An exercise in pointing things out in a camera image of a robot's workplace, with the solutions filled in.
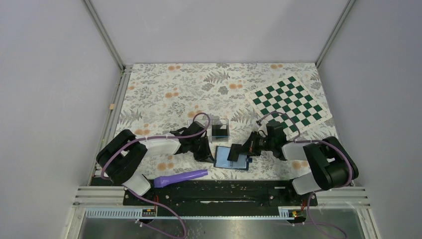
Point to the floral patterned table mat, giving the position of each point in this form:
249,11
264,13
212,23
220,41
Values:
158,98

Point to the purple plastic handle tool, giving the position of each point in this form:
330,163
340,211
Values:
163,181

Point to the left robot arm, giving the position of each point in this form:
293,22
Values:
121,157

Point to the clear plastic card box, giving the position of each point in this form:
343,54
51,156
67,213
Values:
202,122

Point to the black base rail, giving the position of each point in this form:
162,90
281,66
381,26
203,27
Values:
213,198

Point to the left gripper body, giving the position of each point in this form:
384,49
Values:
196,144

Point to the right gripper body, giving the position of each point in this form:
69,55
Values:
259,143

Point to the green white checkerboard mat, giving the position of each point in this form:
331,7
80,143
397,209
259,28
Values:
289,102

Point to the navy blue card holder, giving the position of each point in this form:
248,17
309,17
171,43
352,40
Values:
225,158

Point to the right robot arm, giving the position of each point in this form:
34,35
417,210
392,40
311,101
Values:
330,164

